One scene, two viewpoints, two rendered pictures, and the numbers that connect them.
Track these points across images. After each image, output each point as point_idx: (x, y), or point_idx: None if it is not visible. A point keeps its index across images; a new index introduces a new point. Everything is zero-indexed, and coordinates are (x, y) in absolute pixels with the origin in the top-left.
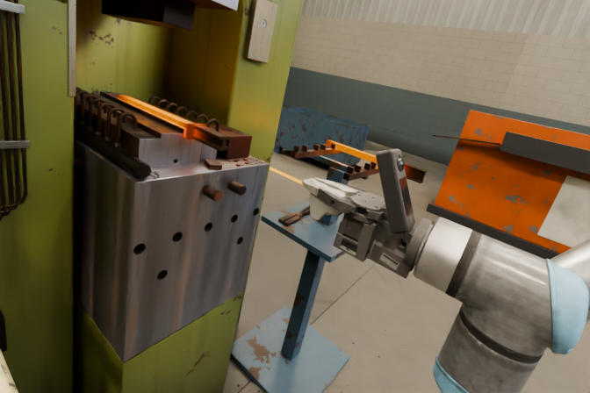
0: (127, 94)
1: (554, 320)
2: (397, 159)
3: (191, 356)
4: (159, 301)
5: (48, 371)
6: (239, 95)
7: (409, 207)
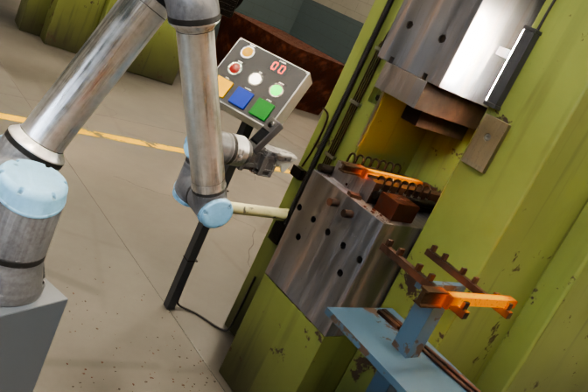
0: None
1: None
2: (270, 121)
3: (278, 336)
4: (290, 254)
5: None
6: (449, 192)
7: (256, 140)
